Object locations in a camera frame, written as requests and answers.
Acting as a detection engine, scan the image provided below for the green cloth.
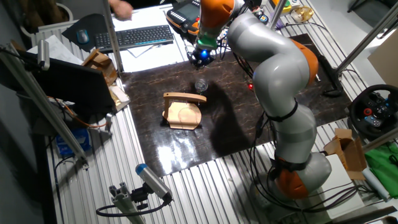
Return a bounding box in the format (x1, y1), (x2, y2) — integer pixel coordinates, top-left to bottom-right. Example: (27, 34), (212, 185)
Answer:
(364, 142), (398, 199)

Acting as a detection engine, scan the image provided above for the gold shiny object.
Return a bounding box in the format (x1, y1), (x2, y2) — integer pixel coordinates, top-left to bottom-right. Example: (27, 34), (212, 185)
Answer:
(290, 6), (315, 23)

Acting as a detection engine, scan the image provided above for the aluminium frame post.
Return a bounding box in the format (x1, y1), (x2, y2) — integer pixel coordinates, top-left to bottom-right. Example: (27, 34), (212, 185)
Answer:
(99, 0), (124, 74)

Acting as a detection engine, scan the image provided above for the dark marble pattern mat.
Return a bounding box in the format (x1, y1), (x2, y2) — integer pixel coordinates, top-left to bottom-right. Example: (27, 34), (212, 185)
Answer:
(120, 33), (352, 178)

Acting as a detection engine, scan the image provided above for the white roll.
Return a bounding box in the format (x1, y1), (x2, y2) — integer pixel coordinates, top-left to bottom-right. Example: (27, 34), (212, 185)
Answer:
(362, 167), (391, 203)

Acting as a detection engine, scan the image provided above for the white flat board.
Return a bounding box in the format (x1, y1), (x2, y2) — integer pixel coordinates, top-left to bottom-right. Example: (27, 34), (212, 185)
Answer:
(310, 154), (365, 218)

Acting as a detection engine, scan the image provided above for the grey blue computer mouse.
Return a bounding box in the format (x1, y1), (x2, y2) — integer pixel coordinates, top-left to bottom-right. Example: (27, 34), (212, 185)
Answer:
(76, 29), (90, 45)

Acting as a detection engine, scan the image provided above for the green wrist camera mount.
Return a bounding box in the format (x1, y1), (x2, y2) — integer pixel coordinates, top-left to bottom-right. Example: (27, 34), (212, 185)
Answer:
(196, 35), (218, 51)

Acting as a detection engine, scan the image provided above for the person right hand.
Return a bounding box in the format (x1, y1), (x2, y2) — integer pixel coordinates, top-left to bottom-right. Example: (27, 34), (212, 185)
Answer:
(108, 0), (134, 21)

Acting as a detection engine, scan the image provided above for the silver camera blue tip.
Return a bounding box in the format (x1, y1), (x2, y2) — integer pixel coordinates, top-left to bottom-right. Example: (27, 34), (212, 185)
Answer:
(135, 163), (174, 202)

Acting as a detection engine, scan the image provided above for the white plastic chair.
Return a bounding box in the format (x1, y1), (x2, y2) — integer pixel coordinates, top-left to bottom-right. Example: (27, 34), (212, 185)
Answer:
(20, 2), (78, 47)

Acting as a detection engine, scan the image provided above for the white gold packet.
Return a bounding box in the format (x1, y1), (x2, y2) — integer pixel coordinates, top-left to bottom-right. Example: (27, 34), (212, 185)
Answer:
(108, 84), (131, 113)

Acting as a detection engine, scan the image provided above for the wooden box stand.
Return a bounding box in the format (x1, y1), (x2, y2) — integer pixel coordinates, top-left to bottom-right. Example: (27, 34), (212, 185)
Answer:
(81, 49), (118, 86)

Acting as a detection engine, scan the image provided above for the black mouse pad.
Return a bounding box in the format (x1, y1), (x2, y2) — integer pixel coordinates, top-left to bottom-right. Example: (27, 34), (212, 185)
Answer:
(61, 13), (109, 53)

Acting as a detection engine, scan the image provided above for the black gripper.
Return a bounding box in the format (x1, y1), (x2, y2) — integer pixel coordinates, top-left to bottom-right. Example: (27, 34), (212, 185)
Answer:
(189, 49), (216, 70)

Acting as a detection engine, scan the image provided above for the white paper stack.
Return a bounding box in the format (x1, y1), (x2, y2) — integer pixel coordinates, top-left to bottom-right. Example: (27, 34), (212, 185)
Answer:
(27, 34), (84, 65)

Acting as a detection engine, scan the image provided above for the silver camera on beam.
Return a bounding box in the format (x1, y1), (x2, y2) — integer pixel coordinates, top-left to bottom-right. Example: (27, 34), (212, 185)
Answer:
(37, 39), (50, 71)

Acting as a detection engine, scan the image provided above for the orange cable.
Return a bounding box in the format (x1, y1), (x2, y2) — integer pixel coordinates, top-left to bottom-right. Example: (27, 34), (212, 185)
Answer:
(46, 95), (108, 129)

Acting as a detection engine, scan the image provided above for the black computer keyboard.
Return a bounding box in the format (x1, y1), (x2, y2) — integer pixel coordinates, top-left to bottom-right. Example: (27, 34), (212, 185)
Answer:
(94, 24), (175, 54)

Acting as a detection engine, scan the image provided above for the blue packet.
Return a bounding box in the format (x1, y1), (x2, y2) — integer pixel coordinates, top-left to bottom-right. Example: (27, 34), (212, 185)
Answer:
(55, 127), (92, 158)

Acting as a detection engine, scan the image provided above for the white desk board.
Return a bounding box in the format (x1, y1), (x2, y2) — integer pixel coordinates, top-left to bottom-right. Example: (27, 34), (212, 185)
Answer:
(111, 3), (200, 73)

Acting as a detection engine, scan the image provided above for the brown cardboard sheet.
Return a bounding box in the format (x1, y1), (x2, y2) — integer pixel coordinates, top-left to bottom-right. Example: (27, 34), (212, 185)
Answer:
(368, 37), (398, 88)

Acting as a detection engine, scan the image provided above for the short aluminium profile post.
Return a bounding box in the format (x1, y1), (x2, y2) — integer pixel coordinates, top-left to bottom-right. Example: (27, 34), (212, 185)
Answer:
(108, 182), (146, 224)

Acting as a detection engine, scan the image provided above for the black steering wheel controller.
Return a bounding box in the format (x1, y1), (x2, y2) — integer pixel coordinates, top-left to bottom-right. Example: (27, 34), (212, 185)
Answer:
(348, 83), (398, 141)

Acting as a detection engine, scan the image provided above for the black stand base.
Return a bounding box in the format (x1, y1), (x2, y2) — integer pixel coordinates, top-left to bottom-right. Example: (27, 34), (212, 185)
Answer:
(317, 55), (346, 98)

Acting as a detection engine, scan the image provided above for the open brown cardboard box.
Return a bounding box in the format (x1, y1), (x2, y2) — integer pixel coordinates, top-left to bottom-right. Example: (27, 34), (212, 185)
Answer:
(323, 128), (368, 181)

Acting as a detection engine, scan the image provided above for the slanted aluminium frame beam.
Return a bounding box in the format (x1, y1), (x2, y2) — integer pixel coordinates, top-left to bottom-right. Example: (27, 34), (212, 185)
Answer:
(0, 43), (90, 169)

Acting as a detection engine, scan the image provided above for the black laptop screen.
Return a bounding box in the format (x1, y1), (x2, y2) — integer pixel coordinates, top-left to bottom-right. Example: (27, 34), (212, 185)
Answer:
(0, 49), (116, 118)

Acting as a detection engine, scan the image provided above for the round black blue disc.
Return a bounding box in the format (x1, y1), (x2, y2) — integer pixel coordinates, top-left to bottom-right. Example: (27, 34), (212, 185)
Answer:
(257, 12), (270, 26)

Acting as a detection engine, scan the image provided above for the orange black teach pendant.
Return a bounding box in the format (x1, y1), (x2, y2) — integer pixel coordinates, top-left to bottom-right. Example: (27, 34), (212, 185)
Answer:
(165, 0), (203, 35)

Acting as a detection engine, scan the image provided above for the black camera cable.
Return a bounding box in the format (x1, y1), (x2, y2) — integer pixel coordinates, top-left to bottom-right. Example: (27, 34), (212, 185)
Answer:
(95, 198), (174, 218)

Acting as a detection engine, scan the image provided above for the clear glass cup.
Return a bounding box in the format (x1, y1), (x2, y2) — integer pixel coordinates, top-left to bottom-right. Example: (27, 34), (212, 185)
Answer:
(194, 78), (209, 95)

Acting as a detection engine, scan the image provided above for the silver vertical post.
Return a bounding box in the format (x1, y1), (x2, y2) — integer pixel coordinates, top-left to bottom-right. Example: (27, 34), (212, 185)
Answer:
(269, 0), (287, 29)

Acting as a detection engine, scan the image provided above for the wooden cup rack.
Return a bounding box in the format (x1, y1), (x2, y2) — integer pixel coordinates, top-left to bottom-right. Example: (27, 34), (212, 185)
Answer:
(161, 92), (208, 131)

